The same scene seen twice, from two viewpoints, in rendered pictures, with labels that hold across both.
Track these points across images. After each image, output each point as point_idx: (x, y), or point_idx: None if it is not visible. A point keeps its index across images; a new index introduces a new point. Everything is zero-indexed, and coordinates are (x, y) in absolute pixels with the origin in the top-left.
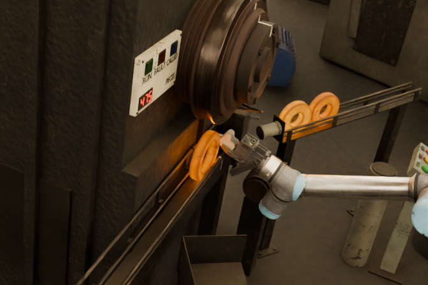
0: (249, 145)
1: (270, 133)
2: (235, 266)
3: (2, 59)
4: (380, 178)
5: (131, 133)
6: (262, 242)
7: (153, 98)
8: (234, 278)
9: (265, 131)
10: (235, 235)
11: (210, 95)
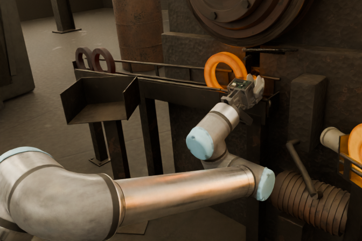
0: (231, 84)
1: (327, 140)
2: (124, 116)
3: None
4: (157, 176)
5: (172, 6)
6: None
7: None
8: (114, 115)
9: (324, 132)
10: (125, 89)
11: None
